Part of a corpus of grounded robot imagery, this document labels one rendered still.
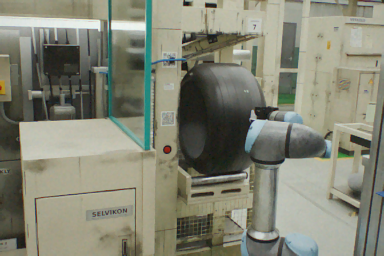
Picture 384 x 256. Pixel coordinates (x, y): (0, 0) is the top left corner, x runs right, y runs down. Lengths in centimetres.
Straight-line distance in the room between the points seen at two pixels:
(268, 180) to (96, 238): 59
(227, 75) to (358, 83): 442
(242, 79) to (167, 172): 60
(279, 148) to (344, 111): 525
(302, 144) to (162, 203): 107
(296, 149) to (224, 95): 75
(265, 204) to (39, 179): 73
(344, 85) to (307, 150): 524
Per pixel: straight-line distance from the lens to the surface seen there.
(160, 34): 208
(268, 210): 151
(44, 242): 140
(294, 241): 156
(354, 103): 646
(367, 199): 148
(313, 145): 141
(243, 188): 231
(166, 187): 223
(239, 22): 255
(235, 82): 212
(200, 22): 244
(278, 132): 139
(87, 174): 134
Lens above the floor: 163
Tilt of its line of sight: 12 degrees down
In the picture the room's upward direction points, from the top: 2 degrees clockwise
